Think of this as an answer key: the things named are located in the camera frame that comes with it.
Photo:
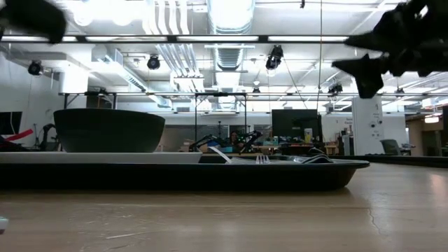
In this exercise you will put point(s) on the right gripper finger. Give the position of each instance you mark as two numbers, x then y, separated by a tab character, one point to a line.
378	42
367	71

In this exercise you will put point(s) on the grey cloth napkin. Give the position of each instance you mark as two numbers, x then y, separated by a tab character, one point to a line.
316	160

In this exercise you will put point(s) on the black bowl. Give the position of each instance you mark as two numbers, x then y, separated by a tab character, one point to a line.
108	131

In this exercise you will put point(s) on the white plate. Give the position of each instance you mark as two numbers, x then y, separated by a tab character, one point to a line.
105	158

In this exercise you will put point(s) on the black background robot arm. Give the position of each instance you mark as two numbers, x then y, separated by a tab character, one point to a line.
204	141
252	138

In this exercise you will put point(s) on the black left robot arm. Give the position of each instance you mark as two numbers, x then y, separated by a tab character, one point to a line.
31	17

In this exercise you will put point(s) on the black plastic tray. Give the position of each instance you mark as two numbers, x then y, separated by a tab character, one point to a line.
210	176

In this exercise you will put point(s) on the black ceiling spotlight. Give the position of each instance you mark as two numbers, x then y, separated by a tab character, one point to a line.
335	88
153	62
274	57
35	67

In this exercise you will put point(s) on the grey background chair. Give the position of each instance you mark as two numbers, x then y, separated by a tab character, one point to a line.
390	147

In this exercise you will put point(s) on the black monitor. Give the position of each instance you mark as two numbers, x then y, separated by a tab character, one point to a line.
295	124

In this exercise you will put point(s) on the person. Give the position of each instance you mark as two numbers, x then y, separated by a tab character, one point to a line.
236	138

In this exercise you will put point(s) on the red tube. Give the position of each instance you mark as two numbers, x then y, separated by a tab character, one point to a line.
21	134

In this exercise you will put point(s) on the silver ventilation duct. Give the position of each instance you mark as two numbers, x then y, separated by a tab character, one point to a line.
231	21

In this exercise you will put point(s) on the black background workstation frame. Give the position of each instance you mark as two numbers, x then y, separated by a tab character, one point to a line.
220	94

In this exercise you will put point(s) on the black wall screen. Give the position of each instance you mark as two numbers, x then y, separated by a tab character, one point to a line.
10	122

